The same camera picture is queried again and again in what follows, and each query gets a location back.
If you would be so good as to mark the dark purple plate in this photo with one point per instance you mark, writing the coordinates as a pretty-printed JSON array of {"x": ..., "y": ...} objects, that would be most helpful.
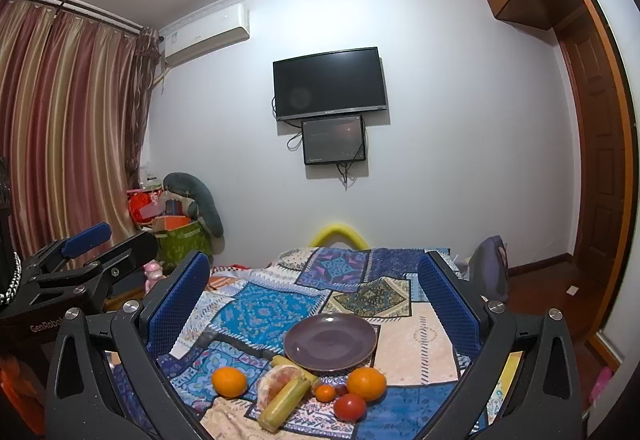
[{"x": 331, "y": 342}]

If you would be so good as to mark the red tomato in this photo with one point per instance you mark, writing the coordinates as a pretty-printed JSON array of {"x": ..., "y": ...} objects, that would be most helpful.
[{"x": 349, "y": 408}]

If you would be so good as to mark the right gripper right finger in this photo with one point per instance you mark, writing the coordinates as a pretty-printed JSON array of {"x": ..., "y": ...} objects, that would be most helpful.
[{"x": 543, "y": 401}]

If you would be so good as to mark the grey plush toy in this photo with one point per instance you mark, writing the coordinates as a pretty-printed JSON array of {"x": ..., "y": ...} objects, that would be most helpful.
[{"x": 189, "y": 186}]

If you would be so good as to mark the large orange with sticker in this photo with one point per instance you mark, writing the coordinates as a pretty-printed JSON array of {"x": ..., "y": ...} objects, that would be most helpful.
[{"x": 367, "y": 383}]

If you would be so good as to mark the patchwork patterned bedspread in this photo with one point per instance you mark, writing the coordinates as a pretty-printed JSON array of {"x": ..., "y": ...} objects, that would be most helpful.
[{"x": 242, "y": 316}]

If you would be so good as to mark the pink toy figure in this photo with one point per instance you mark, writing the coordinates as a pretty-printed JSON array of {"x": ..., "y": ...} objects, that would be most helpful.
[{"x": 153, "y": 273}]

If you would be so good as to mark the green storage box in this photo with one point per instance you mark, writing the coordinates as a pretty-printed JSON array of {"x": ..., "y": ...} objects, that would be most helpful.
[{"x": 175, "y": 245}]

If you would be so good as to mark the dark red grape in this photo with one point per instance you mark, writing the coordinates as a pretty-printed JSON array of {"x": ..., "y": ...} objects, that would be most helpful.
[{"x": 341, "y": 390}]

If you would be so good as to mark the white air conditioner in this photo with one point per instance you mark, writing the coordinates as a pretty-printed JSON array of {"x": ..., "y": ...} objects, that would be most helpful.
[{"x": 197, "y": 38}]

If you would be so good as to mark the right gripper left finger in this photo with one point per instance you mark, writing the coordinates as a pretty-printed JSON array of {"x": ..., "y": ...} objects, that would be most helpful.
[{"x": 82, "y": 399}]

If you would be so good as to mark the striped red curtain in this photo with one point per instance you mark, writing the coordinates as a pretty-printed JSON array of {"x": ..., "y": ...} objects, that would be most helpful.
[{"x": 75, "y": 99}]

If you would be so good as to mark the small tangerine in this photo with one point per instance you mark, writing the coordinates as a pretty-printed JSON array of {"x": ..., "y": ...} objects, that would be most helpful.
[{"x": 325, "y": 393}]

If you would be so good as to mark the wooden door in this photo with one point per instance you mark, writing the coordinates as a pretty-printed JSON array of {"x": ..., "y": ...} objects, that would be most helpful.
[{"x": 606, "y": 171}]

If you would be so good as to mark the wall mounted television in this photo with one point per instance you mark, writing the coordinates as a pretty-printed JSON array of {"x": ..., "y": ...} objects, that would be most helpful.
[{"x": 350, "y": 80}]

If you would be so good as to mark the small black monitor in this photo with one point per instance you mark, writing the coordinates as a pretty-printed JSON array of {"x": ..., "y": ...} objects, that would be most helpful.
[{"x": 333, "y": 140}]

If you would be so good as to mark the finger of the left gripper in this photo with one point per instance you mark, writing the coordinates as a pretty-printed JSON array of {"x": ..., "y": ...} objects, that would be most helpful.
[
  {"x": 86, "y": 240},
  {"x": 127, "y": 256}
]

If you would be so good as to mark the purple backpack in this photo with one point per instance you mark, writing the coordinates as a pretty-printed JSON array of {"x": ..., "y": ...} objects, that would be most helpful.
[{"x": 488, "y": 269}]

